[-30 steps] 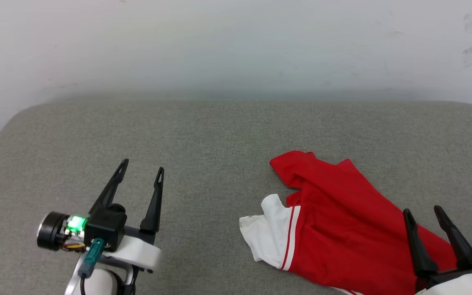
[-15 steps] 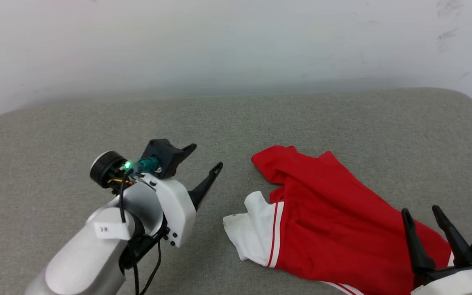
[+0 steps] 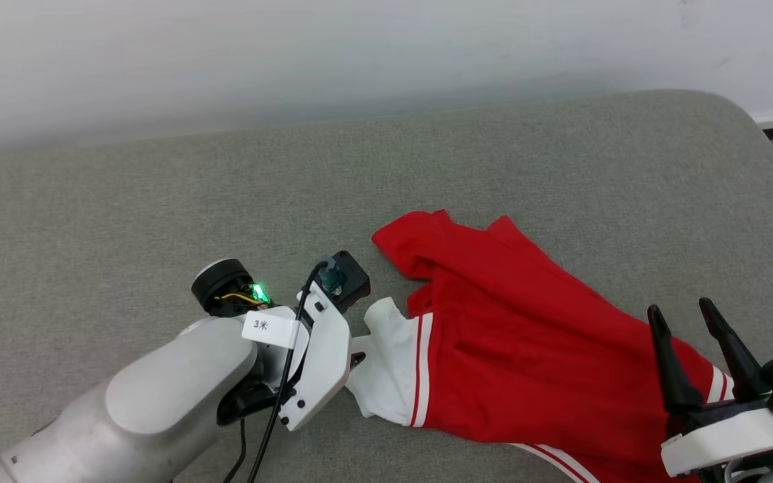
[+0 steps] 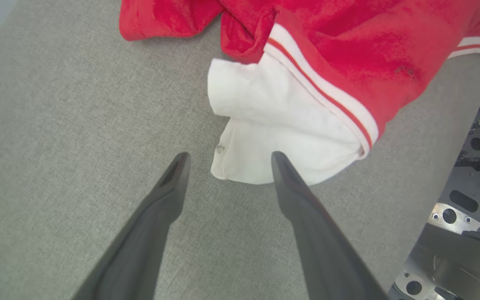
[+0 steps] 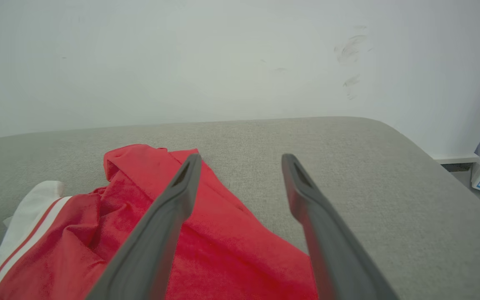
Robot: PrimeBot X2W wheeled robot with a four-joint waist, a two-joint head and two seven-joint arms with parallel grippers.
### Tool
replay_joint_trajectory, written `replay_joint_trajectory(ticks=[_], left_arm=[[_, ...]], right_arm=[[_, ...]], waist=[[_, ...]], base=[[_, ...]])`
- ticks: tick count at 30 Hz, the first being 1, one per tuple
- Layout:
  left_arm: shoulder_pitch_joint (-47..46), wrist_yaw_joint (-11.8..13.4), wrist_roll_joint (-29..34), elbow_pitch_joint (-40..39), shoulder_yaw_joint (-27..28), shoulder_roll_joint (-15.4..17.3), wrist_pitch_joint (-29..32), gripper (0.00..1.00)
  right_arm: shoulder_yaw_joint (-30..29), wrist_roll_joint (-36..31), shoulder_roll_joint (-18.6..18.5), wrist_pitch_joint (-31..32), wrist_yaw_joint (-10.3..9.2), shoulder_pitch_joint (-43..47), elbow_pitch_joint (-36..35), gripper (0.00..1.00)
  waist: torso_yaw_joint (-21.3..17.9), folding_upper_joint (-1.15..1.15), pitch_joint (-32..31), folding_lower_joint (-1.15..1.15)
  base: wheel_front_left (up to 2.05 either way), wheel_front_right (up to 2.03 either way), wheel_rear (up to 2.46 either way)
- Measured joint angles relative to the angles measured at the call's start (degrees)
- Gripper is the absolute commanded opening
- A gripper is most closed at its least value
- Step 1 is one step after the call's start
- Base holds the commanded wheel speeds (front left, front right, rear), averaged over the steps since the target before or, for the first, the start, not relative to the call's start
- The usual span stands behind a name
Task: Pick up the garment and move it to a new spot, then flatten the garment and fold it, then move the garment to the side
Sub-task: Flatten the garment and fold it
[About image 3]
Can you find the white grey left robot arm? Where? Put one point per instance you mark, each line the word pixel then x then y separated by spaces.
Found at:
pixel 158 389

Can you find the red Bulls 23 jersey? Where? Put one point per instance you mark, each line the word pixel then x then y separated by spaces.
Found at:
pixel 527 349

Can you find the grey fabric sofa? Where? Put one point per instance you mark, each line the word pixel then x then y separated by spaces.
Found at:
pixel 158 201

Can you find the teal left camera connector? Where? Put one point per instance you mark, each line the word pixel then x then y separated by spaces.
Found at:
pixel 334 276

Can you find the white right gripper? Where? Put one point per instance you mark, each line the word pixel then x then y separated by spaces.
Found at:
pixel 729 436

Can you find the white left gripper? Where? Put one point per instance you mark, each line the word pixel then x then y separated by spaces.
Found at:
pixel 326 355

